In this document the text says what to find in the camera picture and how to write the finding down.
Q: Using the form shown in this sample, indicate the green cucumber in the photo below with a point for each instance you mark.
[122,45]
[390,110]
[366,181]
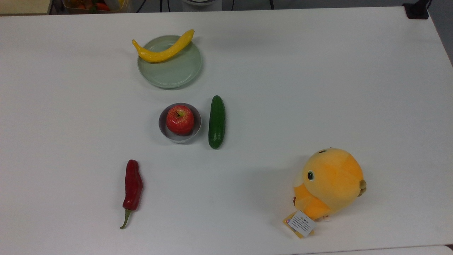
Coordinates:
[217,122]

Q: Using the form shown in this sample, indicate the small grey bowl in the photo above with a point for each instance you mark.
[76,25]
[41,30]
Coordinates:
[180,139]

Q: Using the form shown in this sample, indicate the red apple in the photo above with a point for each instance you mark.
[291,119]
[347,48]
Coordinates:
[180,120]

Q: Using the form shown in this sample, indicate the pale green plate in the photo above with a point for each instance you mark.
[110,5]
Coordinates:
[177,71]

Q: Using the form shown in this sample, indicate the yellow banana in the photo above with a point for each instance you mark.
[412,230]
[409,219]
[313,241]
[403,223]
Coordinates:
[159,55]

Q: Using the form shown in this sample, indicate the red chili pepper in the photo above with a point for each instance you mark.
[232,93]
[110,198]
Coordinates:
[133,184]

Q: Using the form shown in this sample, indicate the orange plush chick toy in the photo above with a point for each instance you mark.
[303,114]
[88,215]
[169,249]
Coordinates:
[332,184]

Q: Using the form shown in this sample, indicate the white paper hang tag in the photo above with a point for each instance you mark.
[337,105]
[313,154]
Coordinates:
[302,224]

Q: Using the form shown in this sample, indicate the black stand leg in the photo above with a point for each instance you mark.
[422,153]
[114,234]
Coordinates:
[271,4]

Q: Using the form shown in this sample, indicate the clear box of vegetables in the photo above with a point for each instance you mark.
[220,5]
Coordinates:
[93,5]

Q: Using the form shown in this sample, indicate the black table clamp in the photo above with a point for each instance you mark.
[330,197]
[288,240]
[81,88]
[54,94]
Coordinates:
[417,10]

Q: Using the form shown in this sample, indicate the beige board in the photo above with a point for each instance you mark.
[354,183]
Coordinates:
[24,6]

